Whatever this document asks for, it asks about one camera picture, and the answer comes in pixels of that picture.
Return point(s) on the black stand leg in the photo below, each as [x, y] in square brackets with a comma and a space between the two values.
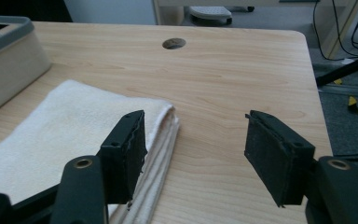
[345, 71]

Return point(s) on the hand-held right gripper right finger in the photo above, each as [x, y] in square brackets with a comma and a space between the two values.
[272, 155]

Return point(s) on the beige storage box grey rim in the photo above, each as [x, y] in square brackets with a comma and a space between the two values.
[9, 71]

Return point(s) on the dark furniture panel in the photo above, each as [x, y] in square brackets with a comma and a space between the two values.
[24, 9]

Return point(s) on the grey footrest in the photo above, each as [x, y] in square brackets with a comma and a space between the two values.
[209, 13]

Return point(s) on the white towel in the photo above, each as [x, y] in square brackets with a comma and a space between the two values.
[59, 130]

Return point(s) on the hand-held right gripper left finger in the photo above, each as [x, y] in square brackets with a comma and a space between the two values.
[122, 161]

